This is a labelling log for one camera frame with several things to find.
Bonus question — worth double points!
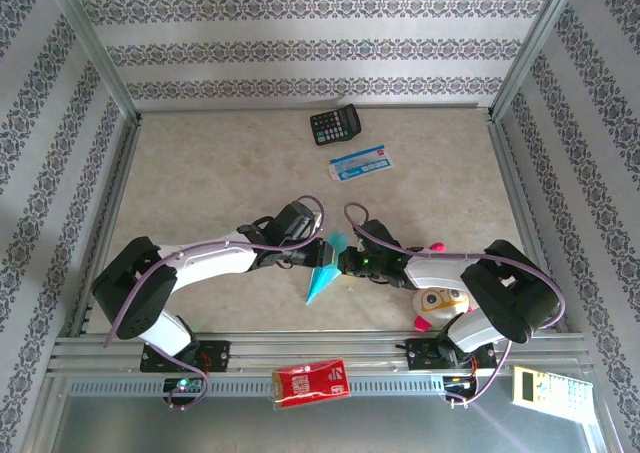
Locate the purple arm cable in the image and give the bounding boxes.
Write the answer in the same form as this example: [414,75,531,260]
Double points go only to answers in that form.
[102,195,329,412]
[343,201,569,409]

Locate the aluminium side rail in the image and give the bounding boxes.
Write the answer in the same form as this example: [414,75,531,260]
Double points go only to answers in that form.
[487,112,569,333]
[69,115,144,337]

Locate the grey metal panel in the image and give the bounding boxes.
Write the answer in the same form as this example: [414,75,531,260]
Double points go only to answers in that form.
[49,392,601,453]

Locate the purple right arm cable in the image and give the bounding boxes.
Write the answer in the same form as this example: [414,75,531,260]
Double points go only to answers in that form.
[343,201,569,409]

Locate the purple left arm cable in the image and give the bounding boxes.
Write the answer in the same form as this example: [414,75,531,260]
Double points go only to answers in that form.
[102,195,329,412]

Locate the thin aluminium wall rail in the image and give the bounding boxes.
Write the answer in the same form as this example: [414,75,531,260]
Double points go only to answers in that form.
[137,103,494,115]

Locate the small controller circuit board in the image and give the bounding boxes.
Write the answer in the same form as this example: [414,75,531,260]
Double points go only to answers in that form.
[443,375,479,392]
[163,377,206,393]

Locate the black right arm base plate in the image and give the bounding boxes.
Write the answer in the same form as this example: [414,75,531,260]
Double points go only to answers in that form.
[407,337,499,372]

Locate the wide aluminium base rail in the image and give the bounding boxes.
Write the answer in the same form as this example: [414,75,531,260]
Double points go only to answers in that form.
[47,330,591,378]

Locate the red snack packet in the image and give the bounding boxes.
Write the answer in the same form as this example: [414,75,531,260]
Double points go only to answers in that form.
[271,356,352,412]

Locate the teal square paper sheet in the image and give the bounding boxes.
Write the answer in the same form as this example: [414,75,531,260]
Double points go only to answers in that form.
[304,230,350,306]

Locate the aluminium frame post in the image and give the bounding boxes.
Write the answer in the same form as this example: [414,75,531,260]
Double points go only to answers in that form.
[42,0,144,124]
[488,0,586,122]

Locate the cream plush toy pink ears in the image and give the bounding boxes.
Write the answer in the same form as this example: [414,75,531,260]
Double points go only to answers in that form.
[412,241,474,333]

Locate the black desk calculator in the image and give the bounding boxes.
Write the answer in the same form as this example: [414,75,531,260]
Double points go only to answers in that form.
[309,103,362,147]

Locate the blue white flat packet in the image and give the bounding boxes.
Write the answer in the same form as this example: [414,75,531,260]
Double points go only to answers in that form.
[328,143,394,183]

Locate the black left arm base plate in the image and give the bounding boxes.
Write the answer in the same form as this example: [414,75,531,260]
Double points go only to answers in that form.
[139,340,231,373]

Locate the cream calculator green screen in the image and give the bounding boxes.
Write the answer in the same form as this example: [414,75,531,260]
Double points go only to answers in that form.
[510,365,595,423]

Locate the slotted grey cable duct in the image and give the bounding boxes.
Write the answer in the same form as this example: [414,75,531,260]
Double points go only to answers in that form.
[67,378,516,398]

